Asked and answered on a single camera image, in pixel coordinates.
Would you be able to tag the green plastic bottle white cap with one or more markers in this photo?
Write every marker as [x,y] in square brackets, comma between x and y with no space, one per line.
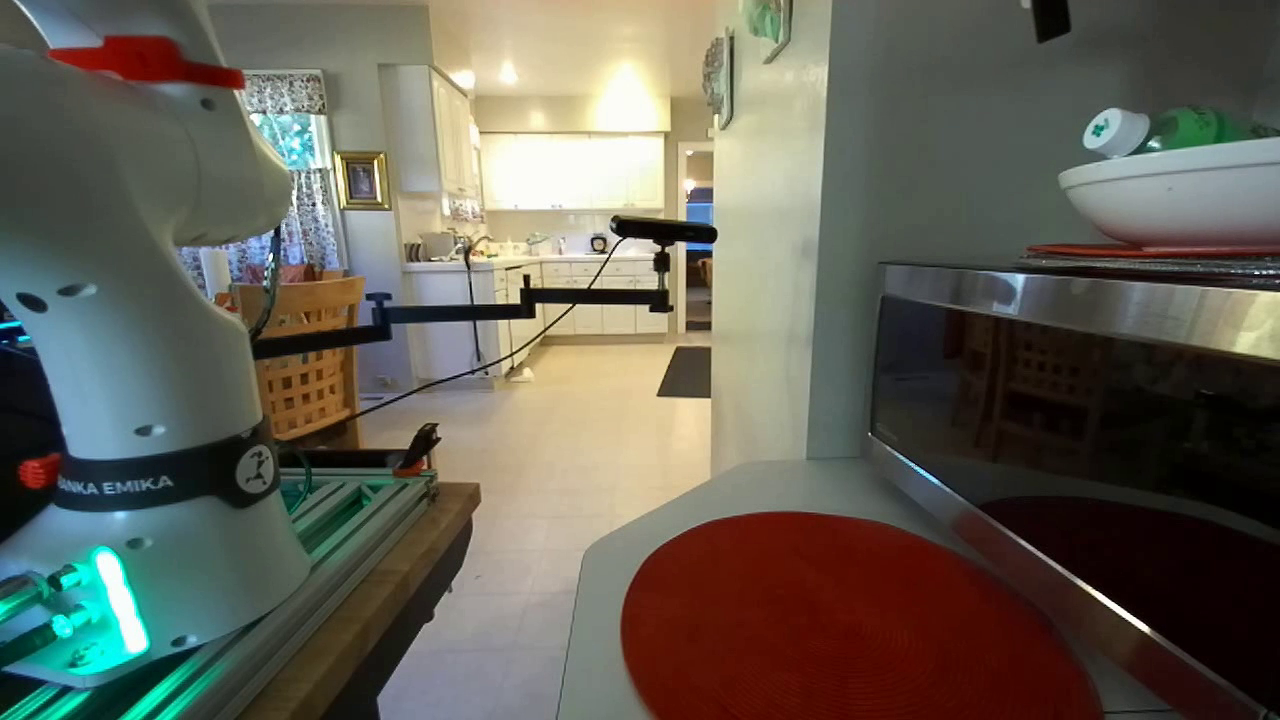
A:
[1175,131]

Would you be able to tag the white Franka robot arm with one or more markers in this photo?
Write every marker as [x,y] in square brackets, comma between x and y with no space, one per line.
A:
[134,332]

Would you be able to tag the white bowl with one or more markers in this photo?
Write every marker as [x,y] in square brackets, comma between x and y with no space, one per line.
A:
[1175,192]

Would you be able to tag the red mat under plate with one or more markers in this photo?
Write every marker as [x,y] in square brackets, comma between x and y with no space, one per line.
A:
[1144,251]

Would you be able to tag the stainless steel microwave oven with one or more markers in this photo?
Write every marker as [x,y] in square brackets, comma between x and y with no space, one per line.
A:
[1094,401]

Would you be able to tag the dark floor mat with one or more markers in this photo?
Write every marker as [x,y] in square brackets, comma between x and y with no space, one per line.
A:
[687,373]

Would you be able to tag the white lower kitchen cabinets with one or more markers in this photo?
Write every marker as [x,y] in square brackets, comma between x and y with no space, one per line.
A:
[601,287]

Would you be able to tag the white upper kitchen cabinet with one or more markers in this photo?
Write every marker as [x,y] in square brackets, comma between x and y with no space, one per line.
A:
[425,133]

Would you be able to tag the large round red placemat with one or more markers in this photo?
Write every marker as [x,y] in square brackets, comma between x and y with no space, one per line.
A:
[843,624]

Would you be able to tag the patterned window curtain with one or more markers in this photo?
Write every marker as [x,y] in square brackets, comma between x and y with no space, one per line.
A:
[303,163]

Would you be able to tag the black clamp orange tips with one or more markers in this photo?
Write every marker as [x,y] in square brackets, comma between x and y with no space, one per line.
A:
[422,450]

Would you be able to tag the wicker laundry basket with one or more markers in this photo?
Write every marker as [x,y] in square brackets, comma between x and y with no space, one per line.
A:
[308,363]

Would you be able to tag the wooden table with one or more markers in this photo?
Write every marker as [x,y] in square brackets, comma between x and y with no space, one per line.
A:
[403,585]

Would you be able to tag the green wall picture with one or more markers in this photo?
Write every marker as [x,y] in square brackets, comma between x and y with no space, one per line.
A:
[769,25]

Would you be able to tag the round wall decoration plate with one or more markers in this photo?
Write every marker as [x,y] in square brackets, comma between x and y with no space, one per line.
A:
[718,80]

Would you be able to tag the black camera on boom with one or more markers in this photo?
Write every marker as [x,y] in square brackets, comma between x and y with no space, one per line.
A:
[663,228]

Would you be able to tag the gold picture frame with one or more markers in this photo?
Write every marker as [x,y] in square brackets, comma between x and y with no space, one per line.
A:
[360,183]

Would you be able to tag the aluminium rail base frame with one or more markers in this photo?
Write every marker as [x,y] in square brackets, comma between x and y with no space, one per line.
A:
[360,512]

